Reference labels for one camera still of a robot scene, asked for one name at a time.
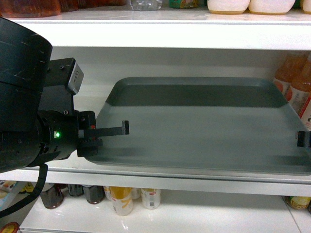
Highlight dark sauce bottle middle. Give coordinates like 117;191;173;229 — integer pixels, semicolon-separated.
67;184;84;197

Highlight white upper shelf board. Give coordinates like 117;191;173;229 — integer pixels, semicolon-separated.
15;6;311;50

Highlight white label drink bottle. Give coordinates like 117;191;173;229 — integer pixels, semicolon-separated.
141;188;161;209

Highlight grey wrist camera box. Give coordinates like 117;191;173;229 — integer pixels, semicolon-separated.
68;59;84;95

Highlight dark soy sauce bottle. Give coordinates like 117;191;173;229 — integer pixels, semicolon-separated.
40;183;64;209

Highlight white jug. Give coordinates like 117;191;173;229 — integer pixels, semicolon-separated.
248;0;295;15
207;0;250;15

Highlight orange juice bottle left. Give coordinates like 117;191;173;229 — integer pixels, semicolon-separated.
273;51;308;96

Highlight yellow label drink bottle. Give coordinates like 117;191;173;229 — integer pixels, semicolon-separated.
110;186;133;216

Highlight red brown container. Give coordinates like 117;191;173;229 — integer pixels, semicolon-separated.
0;0;61;18

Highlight grey rectangular serving tray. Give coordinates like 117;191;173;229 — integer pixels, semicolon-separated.
88;77;311;175

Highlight white jug right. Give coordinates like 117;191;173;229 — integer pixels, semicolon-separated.
248;0;295;15

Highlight green yellow can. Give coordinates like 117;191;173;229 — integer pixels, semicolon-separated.
284;196;311;210

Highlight clear water bottle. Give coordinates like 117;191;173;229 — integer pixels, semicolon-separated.
130;0;163;11

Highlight dark sauce bottle right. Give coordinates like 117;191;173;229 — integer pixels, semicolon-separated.
82;185;104;204

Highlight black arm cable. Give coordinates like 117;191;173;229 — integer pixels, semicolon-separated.
0;164;49;218

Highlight orange juice bottle middle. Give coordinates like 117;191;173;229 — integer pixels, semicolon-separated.
286;53;311;115

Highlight white jug left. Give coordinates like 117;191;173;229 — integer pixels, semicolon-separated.
207;0;250;15

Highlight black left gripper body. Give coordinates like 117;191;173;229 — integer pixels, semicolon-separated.
77;111;102;157

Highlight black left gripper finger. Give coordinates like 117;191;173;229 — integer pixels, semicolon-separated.
93;120;130;137

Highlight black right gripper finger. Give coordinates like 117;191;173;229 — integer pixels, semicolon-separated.
295;131;311;147

